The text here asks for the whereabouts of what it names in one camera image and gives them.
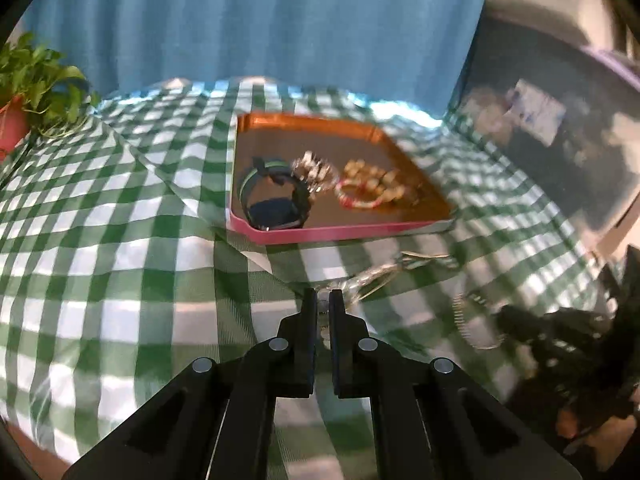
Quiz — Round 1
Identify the red plant pot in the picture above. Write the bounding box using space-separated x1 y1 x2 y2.
0 95 31 161

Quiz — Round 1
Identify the orange metal tray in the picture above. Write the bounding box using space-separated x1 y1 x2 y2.
230 111 457 247

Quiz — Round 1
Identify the green white checkered tablecloth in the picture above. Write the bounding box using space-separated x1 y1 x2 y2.
0 77 616 480

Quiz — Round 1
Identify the green leafy plant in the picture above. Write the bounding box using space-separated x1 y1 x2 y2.
0 31 101 138

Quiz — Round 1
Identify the gold coil bangle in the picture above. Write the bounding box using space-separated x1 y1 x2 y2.
451 291 505 352

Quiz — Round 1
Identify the silver link bracelet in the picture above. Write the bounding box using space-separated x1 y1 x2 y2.
291 151 342 194

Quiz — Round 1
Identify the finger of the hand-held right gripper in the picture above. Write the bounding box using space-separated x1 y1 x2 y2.
494 304 553 348

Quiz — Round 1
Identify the pink white beaded bracelet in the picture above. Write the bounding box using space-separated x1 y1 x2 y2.
335 180 397 211

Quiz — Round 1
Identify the blue curtain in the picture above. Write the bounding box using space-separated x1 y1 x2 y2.
20 0 496 116

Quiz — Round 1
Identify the black green-striped wristwatch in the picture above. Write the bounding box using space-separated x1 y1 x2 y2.
239 157 313 232

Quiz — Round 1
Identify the gold bead bracelet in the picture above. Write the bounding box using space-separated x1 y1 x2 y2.
342 157 418 201

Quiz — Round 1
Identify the person's right hand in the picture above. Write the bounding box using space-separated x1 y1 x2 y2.
555 404 640 473

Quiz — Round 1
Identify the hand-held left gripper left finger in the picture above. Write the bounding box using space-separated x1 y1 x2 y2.
62 287 319 480

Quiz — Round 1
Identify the silver chain necklace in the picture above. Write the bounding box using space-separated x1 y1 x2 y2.
320 251 459 322

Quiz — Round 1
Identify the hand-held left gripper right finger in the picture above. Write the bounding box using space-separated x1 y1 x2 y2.
327 288 583 480

